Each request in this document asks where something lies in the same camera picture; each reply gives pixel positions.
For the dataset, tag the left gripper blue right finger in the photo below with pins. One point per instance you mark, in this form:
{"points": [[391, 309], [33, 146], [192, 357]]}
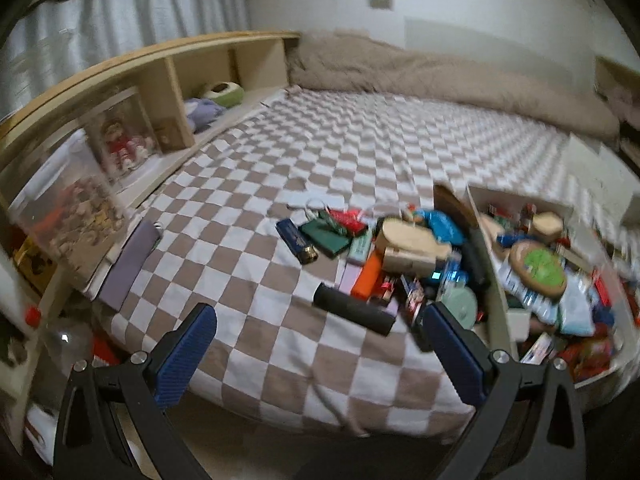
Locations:
{"points": [[464, 357]]}

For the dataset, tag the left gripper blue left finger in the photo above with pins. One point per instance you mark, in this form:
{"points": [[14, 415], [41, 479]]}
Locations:
{"points": [[179, 353]]}

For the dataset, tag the mint green round tape measure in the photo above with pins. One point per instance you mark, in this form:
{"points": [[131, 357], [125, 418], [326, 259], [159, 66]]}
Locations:
{"points": [[462, 305]]}

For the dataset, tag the white cardboard clutter tray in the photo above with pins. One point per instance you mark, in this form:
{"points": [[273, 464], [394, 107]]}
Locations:
{"points": [[590, 326]]}

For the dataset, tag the checkered brown white bedsheet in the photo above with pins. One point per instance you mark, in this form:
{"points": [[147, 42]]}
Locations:
{"points": [[276, 358]]}

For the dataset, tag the black cylinder case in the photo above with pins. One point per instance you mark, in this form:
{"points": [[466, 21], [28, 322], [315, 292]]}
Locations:
{"points": [[353, 310]]}

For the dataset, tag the round cork green coaster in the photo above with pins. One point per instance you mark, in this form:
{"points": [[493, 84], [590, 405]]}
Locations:
{"points": [[538, 268]]}

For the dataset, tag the purple notebook on bed edge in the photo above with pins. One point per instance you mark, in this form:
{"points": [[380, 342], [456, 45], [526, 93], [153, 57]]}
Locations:
{"points": [[128, 265]]}

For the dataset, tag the orange rectangular lighter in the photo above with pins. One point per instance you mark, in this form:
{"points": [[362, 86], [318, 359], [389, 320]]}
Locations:
{"points": [[368, 277]]}

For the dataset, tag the large round wooden block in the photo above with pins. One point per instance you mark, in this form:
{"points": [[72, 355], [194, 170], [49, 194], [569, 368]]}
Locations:
{"points": [[409, 249]]}

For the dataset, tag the blue plastic packet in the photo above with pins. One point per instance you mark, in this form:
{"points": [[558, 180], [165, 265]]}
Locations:
{"points": [[443, 228]]}

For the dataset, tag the lilac flat pouch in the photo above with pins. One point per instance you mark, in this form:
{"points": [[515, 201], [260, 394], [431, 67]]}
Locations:
{"points": [[349, 277]]}

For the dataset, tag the oval wooden box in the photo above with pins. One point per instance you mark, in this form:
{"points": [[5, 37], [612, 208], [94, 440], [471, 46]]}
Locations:
{"points": [[546, 227]]}

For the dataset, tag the navy blue lighter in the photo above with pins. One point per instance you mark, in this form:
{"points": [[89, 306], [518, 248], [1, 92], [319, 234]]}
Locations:
{"points": [[301, 249]]}

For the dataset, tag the dark green flat case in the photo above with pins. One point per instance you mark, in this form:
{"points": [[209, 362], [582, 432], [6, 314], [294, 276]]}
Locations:
{"points": [[324, 238]]}

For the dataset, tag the clear display box figurines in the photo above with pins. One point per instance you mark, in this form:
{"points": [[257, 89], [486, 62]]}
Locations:
{"points": [[69, 210]]}

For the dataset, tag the framed doll picture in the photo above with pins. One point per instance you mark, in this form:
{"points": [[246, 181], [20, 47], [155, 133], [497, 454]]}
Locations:
{"points": [[121, 136]]}

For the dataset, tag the purple plush toy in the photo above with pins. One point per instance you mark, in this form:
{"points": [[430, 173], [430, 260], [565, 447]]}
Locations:
{"points": [[200, 113]]}

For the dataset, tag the wooden headboard shelf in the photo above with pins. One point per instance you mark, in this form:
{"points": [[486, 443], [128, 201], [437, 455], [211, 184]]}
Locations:
{"points": [[165, 74]]}

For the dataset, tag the green white plush toy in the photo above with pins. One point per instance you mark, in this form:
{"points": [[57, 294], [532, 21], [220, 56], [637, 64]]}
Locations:
{"points": [[224, 93]]}

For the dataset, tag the beige quilted duvet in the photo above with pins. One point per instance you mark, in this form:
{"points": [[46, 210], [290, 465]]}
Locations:
{"points": [[340, 61]]}

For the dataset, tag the grey window curtain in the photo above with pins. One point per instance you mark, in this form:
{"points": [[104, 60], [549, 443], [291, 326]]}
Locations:
{"points": [[58, 39]]}

